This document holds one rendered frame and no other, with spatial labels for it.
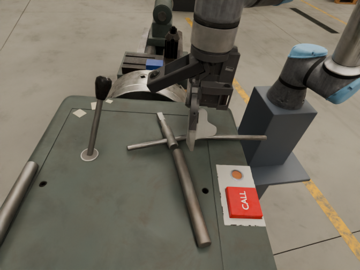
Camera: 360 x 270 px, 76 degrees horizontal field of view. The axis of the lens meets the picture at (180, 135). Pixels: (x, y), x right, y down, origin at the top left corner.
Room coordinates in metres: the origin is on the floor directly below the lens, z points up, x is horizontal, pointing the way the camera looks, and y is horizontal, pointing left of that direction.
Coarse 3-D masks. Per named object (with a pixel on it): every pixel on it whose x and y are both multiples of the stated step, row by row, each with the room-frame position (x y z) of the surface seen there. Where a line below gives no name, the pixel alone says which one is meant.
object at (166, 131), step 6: (156, 114) 0.44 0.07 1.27; (162, 114) 0.44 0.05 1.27; (162, 120) 0.42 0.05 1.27; (162, 126) 0.40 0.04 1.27; (168, 126) 0.39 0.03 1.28; (162, 132) 0.38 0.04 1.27; (168, 132) 0.37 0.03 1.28; (168, 138) 0.36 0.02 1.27; (174, 138) 0.36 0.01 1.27; (168, 144) 0.34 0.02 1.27; (174, 144) 0.34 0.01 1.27
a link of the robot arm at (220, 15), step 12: (204, 0) 0.37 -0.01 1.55; (216, 0) 0.36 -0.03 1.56; (228, 0) 0.36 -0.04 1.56; (240, 0) 0.37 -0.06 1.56; (252, 0) 0.39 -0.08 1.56; (204, 12) 0.37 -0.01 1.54; (216, 12) 0.36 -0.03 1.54; (228, 12) 0.36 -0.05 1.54; (240, 12) 0.38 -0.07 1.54; (204, 24) 0.37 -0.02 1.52; (216, 24) 0.36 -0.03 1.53; (228, 24) 0.37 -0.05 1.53
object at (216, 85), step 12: (192, 48) 0.38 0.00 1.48; (204, 60) 0.37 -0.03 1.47; (216, 60) 0.37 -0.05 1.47; (228, 60) 0.38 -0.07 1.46; (204, 72) 0.38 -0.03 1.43; (216, 72) 0.39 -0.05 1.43; (228, 72) 0.38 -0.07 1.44; (192, 84) 0.37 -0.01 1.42; (204, 84) 0.37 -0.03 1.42; (216, 84) 0.38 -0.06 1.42; (228, 84) 0.38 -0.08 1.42; (204, 96) 0.38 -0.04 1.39; (216, 96) 0.38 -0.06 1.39; (216, 108) 0.37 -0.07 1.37
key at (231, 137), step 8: (184, 136) 0.37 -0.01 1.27; (216, 136) 0.39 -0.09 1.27; (224, 136) 0.39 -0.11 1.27; (232, 136) 0.40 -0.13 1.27; (240, 136) 0.40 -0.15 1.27; (248, 136) 0.40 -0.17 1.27; (256, 136) 0.41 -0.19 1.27; (264, 136) 0.41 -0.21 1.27; (136, 144) 0.33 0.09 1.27; (144, 144) 0.33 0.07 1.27; (152, 144) 0.34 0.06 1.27; (160, 144) 0.34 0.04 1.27
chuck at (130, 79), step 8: (136, 72) 0.69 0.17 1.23; (144, 72) 0.68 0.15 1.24; (120, 80) 0.67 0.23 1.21; (128, 80) 0.64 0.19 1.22; (136, 80) 0.63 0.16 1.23; (144, 80) 0.63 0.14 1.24; (112, 88) 0.65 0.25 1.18; (120, 88) 0.61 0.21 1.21; (168, 88) 0.63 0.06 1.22; (176, 88) 0.66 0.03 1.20; (184, 96) 0.67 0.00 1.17
